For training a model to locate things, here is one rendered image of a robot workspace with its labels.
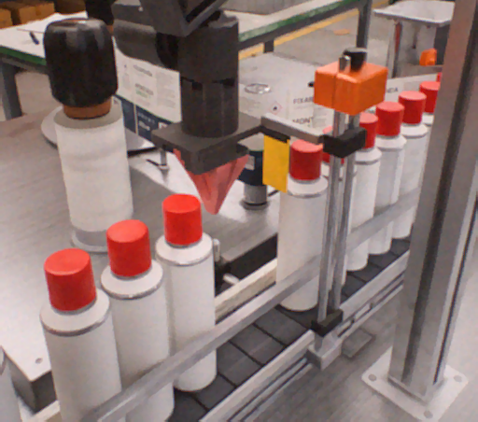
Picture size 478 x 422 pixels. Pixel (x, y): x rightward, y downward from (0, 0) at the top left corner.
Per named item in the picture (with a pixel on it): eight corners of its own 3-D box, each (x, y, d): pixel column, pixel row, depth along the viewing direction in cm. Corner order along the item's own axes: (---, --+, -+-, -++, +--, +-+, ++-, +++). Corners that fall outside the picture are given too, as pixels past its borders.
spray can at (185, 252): (193, 347, 61) (185, 181, 51) (227, 373, 58) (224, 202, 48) (155, 374, 58) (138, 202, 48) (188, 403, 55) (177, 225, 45)
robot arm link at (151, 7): (159, -23, 43) (225, -73, 47) (62, -37, 49) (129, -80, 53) (200, 104, 51) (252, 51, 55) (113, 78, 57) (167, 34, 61)
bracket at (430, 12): (418, 2, 95) (419, -4, 94) (483, 12, 88) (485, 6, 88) (372, 15, 86) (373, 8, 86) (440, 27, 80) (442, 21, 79)
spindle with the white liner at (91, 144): (113, 211, 85) (87, 8, 71) (149, 234, 80) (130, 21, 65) (60, 234, 80) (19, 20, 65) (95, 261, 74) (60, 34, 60)
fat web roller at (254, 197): (254, 191, 90) (256, 79, 81) (275, 202, 88) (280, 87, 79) (234, 202, 88) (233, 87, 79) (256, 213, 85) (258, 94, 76)
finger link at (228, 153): (157, 217, 60) (150, 135, 55) (206, 193, 64) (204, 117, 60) (200, 243, 56) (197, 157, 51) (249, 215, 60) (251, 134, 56)
